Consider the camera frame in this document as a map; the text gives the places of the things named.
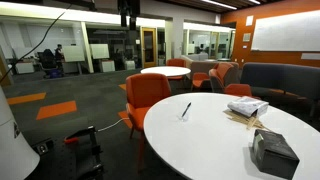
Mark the grey wall notice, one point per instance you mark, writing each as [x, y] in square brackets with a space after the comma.
[246, 37]

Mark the round white table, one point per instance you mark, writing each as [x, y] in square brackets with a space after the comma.
[165, 71]

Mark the dark grey sofa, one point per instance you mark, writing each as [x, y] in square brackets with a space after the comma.
[283, 78]

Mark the dark pen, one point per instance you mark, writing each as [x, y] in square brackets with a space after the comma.
[186, 108]

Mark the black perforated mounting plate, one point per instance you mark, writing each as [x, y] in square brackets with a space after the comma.
[63, 163]

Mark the white standing board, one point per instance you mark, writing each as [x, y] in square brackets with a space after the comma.
[73, 53]
[99, 51]

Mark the black office chair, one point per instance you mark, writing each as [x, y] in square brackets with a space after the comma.
[48, 61]

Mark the white wall notice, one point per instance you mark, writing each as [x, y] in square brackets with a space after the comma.
[249, 20]

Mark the wooden framed glass door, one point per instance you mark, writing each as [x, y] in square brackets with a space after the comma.
[148, 46]

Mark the ceiling strip light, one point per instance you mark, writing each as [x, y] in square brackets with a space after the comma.
[218, 4]

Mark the clear plastic cup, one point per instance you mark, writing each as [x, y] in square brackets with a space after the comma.
[184, 117]

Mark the black power outlet box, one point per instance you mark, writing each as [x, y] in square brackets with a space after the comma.
[43, 147]

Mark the black cardboard box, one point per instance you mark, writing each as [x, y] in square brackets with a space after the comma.
[274, 155]

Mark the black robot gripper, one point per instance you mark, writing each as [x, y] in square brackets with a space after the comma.
[128, 6]

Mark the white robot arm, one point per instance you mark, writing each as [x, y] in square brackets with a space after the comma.
[13, 146]

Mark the large wall whiteboard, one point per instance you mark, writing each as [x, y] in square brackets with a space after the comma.
[288, 31]

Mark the beige sofa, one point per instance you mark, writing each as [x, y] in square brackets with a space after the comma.
[195, 60]

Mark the white low cabinet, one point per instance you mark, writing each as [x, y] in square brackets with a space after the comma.
[24, 67]
[107, 66]

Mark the bundle of wooden sticks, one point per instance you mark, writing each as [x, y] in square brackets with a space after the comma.
[246, 120]

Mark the orange and brown armchair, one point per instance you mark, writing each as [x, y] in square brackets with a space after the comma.
[221, 74]

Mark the person in dark clothes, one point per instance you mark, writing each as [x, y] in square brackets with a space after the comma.
[59, 55]

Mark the orange chair with wooden legs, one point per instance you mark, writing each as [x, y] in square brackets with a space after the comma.
[146, 91]

